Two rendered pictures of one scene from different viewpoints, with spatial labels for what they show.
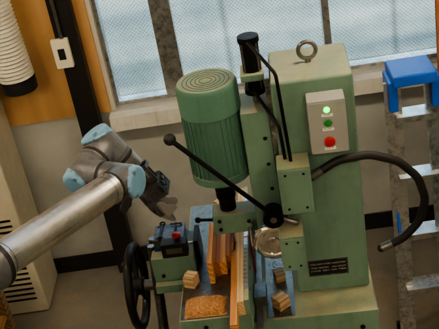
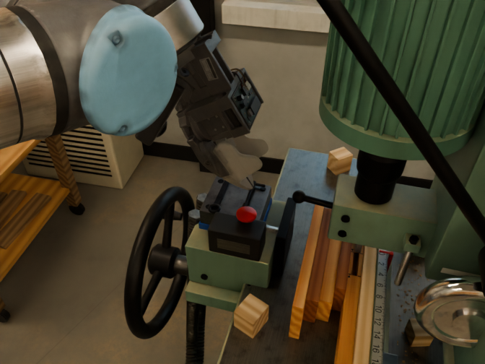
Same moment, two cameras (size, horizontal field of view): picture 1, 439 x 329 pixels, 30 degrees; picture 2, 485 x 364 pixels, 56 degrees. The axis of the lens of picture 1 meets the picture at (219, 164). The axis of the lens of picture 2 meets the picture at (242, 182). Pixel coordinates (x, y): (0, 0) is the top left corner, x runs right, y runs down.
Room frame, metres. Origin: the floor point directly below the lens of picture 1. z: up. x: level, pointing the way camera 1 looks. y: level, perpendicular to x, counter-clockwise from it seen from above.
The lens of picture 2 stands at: (1.63, 0.10, 1.50)
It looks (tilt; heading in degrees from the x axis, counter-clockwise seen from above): 42 degrees down; 9
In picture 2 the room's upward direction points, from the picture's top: straight up
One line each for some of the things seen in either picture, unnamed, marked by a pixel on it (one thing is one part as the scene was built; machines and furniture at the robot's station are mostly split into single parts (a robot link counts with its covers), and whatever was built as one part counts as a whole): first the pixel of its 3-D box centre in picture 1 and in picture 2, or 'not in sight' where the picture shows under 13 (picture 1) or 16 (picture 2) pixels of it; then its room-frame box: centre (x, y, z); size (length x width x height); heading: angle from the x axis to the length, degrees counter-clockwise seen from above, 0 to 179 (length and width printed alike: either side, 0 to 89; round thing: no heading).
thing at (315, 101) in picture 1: (327, 122); not in sight; (1.93, -0.30, 1.40); 0.10 x 0.06 x 0.16; 83
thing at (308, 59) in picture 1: (306, 50); not in sight; (2.07, -0.29, 1.55); 0.06 x 0.02 x 0.07; 83
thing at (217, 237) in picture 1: (218, 250); (320, 261); (2.10, 0.05, 0.93); 0.19 x 0.02 x 0.05; 173
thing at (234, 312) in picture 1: (235, 261); (350, 300); (2.04, 0.01, 0.92); 0.62 x 0.02 x 0.04; 173
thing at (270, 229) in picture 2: (189, 245); (266, 232); (2.12, 0.14, 0.95); 0.09 x 0.07 x 0.09; 173
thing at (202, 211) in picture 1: (204, 264); (286, 268); (2.12, 0.10, 0.87); 0.61 x 0.30 x 0.06; 173
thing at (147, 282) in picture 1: (159, 283); (201, 269); (2.14, 0.26, 0.81); 0.29 x 0.20 x 0.29; 173
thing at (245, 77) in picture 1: (253, 63); not in sight; (2.09, -0.14, 1.54); 0.08 x 0.08 x 0.17; 83
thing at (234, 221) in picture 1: (236, 219); (380, 219); (2.10, -0.02, 1.03); 0.14 x 0.07 x 0.09; 83
